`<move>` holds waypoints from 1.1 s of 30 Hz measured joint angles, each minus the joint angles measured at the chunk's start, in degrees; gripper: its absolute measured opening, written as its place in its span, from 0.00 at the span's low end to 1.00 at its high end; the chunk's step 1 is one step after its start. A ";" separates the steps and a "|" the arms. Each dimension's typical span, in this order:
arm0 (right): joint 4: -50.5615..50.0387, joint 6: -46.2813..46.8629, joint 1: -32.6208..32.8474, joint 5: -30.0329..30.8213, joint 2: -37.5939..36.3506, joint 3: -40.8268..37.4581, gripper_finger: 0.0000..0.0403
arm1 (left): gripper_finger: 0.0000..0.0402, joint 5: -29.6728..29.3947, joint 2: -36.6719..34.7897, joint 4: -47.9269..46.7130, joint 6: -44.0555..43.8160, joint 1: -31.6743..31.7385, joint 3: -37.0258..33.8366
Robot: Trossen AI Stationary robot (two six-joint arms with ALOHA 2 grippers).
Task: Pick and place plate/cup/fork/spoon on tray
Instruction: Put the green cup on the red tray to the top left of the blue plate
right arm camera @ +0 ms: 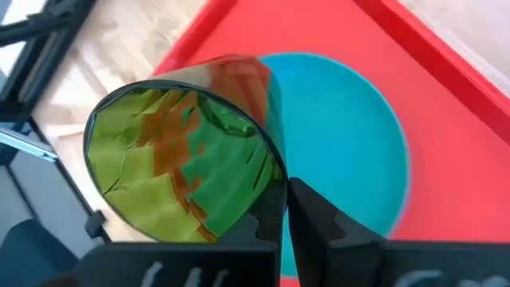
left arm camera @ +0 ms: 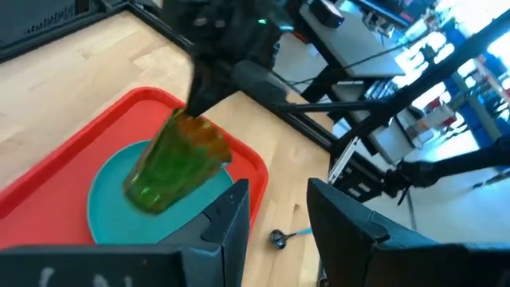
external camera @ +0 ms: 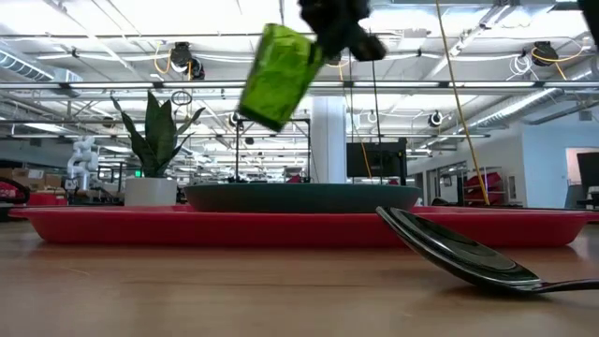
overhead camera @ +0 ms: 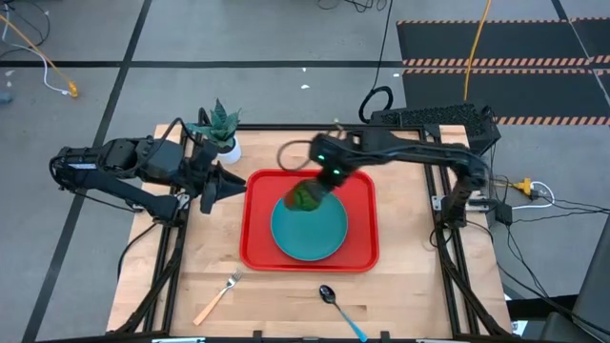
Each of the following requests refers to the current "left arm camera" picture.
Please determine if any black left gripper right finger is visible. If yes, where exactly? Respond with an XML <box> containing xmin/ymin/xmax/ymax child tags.
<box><xmin>306</xmin><ymin>178</ymin><xmax>510</xmax><ymax>287</ymax></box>

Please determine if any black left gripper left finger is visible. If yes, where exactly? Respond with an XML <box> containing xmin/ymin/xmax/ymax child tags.
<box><xmin>0</xmin><ymin>179</ymin><xmax>251</xmax><ymax>287</ymax></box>

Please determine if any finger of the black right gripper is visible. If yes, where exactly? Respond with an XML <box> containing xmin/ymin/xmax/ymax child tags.
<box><xmin>185</xmin><ymin>71</ymin><xmax>236</xmax><ymax>119</ymax></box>

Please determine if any teal round plate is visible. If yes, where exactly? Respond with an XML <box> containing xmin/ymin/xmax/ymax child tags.
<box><xmin>86</xmin><ymin>139</ymin><xmax>236</xmax><ymax>245</ymax></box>

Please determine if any green faceted glass cup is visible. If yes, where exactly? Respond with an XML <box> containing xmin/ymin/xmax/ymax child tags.
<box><xmin>122</xmin><ymin>108</ymin><xmax>233</xmax><ymax>215</ymax></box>

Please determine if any red plastic tray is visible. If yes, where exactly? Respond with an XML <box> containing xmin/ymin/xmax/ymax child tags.
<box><xmin>0</xmin><ymin>86</ymin><xmax>269</xmax><ymax>250</ymax></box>

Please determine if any spoon with teal handle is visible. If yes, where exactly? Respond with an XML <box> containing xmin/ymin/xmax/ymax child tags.
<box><xmin>269</xmin><ymin>227</ymin><xmax>314</xmax><ymax>250</ymax></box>

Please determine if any black device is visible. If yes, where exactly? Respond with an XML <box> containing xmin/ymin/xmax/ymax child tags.
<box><xmin>309</xmin><ymin>0</ymin><xmax>346</xmax><ymax>29</ymax></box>

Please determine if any grey desk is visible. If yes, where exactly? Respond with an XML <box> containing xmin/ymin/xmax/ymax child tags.
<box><xmin>332</xmin><ymin>81</ymin><xmax>437</xmax><ymax>165</ymax></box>
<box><xmin>298</xmin><ymin>2</ymin><xmax>407</xmax><ymax>79</ymax></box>

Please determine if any black vented box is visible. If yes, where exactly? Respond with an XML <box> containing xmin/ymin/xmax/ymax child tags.
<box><xmin>0</xmin><ymin>0</ymin><xmax>132</xmax><ymax>61</ymax></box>

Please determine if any black aluminium rig frame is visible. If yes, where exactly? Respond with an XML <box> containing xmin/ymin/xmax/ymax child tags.
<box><xmin>99</xmin><ymin>0</ymin><xmax>510</xmax><ymax>192</ymax></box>

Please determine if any silver frame bracket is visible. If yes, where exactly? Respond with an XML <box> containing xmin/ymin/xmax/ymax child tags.
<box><xmin>327</xmin><ymin>136</ymin><xmax>360</xmax><ymax>185</ymax></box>

